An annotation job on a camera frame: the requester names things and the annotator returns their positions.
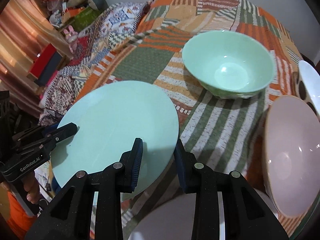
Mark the patchwork striped tablecloth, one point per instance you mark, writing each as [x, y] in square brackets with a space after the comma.
[225, 134]

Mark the orange sleeve forearm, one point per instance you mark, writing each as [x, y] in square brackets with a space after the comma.
[18, 224]

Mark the white plate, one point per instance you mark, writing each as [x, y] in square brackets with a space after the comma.
[242, 214]

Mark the red and blue box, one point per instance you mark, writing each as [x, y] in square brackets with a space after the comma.
[47, 63]

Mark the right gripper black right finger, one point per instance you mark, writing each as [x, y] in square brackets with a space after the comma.
[197, 178]

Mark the patterned quilt blanket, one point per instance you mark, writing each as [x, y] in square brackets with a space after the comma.
[117, 22]

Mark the white bowl with dark spots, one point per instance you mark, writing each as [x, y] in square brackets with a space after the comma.
[307, 85]

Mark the mint green plate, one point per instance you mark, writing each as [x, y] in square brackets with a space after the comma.
[109, 119]

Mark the large pink bowl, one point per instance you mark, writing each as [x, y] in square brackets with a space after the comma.
[291, 155]

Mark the pink bunny toy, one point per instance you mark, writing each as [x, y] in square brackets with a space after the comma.
[71, 37]

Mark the green box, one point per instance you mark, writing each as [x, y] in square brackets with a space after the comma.
[84, 19]

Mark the person's left hand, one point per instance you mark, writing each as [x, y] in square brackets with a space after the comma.
[31, 186]

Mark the pink striped curtain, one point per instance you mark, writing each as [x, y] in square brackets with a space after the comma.
[25, 32]

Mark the mint green bowl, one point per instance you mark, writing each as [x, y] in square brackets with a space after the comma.
[230, 65]

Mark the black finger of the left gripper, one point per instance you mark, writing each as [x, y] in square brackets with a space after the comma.
[59, 135]

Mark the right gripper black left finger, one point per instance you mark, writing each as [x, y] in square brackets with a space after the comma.
[120, 177]

